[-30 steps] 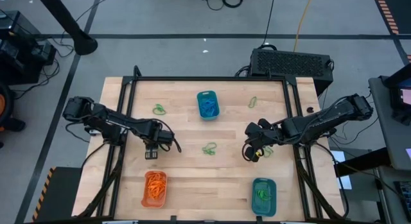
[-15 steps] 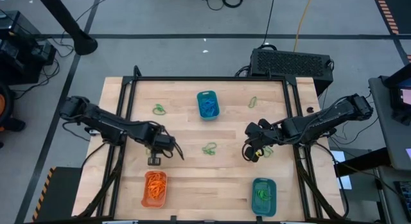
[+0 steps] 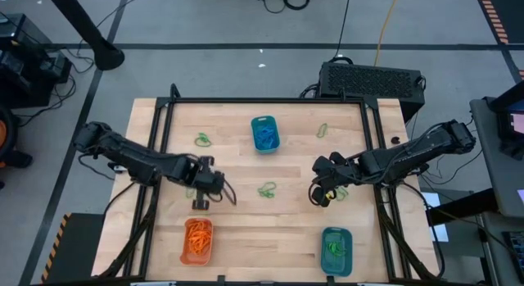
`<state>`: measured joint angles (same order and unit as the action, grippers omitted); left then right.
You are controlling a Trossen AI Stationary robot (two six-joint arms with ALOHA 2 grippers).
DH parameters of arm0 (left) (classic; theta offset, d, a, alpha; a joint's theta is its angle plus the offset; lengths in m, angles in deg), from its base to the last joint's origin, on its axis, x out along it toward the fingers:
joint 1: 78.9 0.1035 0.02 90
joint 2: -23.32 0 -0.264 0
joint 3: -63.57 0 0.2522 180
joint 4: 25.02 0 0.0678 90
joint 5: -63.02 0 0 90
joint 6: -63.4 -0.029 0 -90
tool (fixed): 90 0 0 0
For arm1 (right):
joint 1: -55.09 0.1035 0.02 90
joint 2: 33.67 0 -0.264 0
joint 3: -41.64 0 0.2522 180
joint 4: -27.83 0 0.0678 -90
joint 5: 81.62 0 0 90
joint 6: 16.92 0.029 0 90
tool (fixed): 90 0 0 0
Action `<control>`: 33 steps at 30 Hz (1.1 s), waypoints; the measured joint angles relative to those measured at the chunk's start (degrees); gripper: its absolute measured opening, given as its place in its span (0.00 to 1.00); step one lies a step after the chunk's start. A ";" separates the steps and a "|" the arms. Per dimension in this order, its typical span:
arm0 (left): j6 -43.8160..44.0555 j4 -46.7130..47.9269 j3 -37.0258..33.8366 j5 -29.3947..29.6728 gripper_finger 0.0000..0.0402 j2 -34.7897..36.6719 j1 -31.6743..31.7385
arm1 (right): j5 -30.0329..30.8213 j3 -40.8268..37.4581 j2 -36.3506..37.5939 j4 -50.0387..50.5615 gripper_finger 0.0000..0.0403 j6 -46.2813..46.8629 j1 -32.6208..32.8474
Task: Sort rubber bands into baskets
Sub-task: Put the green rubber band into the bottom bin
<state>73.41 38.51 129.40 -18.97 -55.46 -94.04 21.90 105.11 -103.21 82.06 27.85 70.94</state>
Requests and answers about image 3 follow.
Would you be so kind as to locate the black keyboard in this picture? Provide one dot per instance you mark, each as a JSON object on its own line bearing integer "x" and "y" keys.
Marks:
{"x": 516, "y": 253}

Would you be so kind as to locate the orange plastic basket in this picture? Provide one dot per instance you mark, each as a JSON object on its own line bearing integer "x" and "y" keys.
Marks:
{"x": 184, "y": 259}

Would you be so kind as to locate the black desk bar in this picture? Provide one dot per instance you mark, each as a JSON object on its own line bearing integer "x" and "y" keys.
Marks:
{"x": 462, "y": 206}

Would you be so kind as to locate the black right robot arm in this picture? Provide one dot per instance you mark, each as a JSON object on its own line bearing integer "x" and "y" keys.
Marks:
{"x": 409, "y": 155}

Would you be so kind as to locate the black hazard striped mat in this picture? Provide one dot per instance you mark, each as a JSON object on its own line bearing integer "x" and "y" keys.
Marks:
{"x": 505, "y": 11}
{"x": 78, "y": 249}

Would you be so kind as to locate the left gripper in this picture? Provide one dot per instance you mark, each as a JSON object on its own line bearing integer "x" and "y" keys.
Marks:
{"x": 204, "y": 179}

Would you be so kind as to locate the grey black bracket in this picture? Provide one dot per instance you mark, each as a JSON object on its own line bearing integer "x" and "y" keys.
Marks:
{"x": 118, "y": 168}

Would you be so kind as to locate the black perforated computer case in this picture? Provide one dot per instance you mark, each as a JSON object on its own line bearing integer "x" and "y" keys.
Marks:
{"x": 368, "y": 83}

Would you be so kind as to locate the black equipment rack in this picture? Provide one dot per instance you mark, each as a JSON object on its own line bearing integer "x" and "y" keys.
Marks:
{"x": 24, "y": 64}

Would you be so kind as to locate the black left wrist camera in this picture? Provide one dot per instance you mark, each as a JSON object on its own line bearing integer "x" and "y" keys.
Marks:
{"x": 206, "y": 162}

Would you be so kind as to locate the dark teal plastic basket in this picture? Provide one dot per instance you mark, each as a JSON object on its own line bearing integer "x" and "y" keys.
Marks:
{"x": 337, "y": 267}

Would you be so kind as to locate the small black round object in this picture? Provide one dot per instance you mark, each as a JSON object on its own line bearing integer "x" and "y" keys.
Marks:
{"x": 395, "y": 140}

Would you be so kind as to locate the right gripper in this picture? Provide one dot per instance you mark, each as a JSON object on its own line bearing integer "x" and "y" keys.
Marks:
{"x": 344, "y": 167}

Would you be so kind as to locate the black orange wheel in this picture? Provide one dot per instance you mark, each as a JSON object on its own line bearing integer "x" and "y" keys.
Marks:
{"x": 6, "y": 134}

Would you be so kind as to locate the black monitor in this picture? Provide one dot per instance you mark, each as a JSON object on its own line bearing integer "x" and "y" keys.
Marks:
{"x": 513, "y": 122}

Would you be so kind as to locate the black stand pole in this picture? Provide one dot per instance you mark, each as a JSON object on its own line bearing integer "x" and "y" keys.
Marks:
{"x": 82, "y": 28}

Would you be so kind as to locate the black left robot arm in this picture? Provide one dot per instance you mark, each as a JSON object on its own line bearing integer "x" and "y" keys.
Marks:
{"x": 131, "y": 155}

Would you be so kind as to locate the black aluminium table frame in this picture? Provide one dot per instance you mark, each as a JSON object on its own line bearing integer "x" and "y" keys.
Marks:
{"x": 262, "y": 100}

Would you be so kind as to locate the grey side desk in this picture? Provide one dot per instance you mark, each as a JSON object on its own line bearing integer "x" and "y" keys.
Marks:
{"x": 491, "y": 163}

